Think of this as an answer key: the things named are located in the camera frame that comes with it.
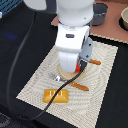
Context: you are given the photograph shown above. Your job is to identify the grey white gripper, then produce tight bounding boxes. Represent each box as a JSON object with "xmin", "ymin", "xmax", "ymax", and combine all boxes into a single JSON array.
[{"xmin": 55, "ymin": 24, "xmax": 93, "ymax": 73}]

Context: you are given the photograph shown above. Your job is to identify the yellow bread loaf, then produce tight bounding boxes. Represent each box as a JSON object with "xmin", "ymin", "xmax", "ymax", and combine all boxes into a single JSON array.
[{"xmin": 43, "ymin": 89, "xmax": 68, "ymax": 103}]

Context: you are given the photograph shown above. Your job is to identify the red tomato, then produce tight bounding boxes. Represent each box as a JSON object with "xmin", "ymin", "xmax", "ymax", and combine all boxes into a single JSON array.
[{"xmin": 75, "ymin": 65, "xmax": 80, "ymax": 72}]

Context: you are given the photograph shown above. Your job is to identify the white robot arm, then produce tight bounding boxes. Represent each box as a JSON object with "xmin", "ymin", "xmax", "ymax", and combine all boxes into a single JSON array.
[{"xmin": 23, "ymin": 0, "xmax": 95, "ymax": 73}]

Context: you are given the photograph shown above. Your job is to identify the pink wooden board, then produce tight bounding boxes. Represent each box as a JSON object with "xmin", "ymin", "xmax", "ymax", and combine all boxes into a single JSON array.
[{"xmin": 50, "ymin": 0, "xmax": 128, "ymax": 44}]

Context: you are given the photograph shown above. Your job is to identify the large dark grey pot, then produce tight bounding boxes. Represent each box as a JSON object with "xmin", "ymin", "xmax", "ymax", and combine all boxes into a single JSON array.
[{"xmin": 92, "ymin": 3, "xmax": 108, "ymax": 26}]

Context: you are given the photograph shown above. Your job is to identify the beige bowl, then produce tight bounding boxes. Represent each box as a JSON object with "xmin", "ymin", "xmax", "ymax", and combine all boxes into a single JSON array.
[{"xmin": 121, "ymin": 7, "xmax": 128, "ymax": 30}]

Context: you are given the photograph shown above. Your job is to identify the beige woven placemat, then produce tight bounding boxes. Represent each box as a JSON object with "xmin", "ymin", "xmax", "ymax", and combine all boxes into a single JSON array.
[{"xmin": 17, "ymin": 42, "xmax": 118, "ymax": 128}]

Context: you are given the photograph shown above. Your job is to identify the knife with wooden handle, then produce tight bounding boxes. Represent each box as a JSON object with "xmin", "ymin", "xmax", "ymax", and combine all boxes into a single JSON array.
[{"xmin": 89, "ymin": 59, "xmax": 101, "ymax": 65}]

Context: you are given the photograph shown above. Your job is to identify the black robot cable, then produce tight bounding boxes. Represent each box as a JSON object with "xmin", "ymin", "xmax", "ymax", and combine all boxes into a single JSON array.
[{"xmin": 6, "ymin": 9, "xmax": 88, "ymax": 121}]

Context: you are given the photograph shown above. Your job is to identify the fork with wooden handle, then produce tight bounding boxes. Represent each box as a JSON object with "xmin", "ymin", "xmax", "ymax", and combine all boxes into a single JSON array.
[{"xmin": 49, "ymin": 74, "xmax": 89, "ymax": 91}]

